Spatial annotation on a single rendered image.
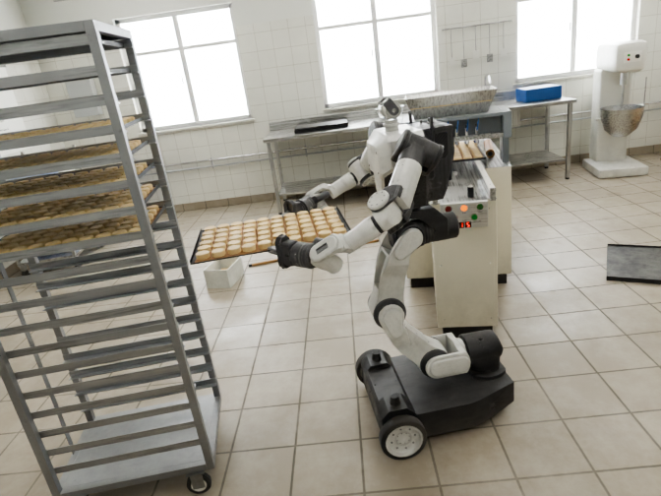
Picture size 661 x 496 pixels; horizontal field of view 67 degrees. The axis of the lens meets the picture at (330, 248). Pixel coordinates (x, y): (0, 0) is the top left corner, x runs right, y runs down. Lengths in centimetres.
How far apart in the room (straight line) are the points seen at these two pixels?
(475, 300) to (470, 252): 29
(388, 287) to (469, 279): 85
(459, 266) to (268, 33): 426
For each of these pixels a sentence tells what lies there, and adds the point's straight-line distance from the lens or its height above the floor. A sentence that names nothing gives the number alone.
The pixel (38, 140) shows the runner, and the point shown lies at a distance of 186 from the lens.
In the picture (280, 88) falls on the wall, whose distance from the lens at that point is 636.
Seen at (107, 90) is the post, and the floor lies 162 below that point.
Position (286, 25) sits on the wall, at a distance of 635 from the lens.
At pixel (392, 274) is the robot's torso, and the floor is 76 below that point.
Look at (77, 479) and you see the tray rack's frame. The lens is 250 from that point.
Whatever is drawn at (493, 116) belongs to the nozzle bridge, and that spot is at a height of 115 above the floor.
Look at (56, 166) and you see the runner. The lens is 186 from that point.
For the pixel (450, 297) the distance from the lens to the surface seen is 293.
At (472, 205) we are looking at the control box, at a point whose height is 82.
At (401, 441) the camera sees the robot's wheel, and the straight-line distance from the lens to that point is 229.
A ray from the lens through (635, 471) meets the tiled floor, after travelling 241.
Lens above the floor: 163
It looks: 21 degrees down
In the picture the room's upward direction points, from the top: 8 degrees counter-clockwise
